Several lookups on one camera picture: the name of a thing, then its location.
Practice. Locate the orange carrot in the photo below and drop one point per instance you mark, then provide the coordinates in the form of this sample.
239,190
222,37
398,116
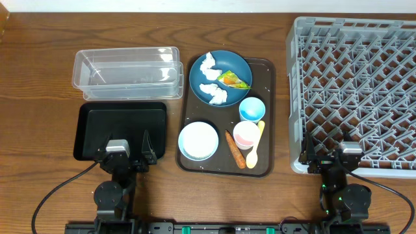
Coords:
237,155

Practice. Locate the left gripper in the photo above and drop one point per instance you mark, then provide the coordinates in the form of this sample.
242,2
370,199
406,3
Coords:
150,156

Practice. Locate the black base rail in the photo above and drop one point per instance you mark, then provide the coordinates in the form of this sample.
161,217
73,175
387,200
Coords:
170,228

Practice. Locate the dark blue plate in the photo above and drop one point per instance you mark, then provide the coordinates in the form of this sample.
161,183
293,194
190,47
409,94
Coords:
225,60

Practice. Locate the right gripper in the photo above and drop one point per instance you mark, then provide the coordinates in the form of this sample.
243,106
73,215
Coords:
309,155

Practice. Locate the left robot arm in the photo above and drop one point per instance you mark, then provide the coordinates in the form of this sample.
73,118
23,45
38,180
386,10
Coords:
114,198

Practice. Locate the pink white cup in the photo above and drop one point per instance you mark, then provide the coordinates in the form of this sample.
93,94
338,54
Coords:
246,134

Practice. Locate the white tissue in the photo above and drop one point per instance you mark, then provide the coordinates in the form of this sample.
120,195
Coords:
207,68
219,96

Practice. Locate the pale yellow spoon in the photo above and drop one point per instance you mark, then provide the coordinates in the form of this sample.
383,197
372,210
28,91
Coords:
251,158

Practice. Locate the light blue small bowl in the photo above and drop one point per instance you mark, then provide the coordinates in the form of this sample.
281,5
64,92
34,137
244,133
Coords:
198,141

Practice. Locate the clear plastic bin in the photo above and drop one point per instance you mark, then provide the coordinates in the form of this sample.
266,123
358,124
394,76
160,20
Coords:
131,73

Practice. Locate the grey dishwasher rack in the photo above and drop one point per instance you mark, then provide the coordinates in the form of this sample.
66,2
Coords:
354,76

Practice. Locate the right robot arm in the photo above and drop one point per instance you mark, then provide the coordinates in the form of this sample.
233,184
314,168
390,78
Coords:
346,204

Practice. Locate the green orange snack wrapper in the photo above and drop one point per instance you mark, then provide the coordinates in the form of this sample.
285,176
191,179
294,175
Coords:
231,80

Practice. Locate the light blue cup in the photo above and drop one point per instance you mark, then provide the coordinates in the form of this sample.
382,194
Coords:
251,109

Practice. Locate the black plastic bin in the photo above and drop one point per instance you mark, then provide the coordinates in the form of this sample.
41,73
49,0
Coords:
128,121

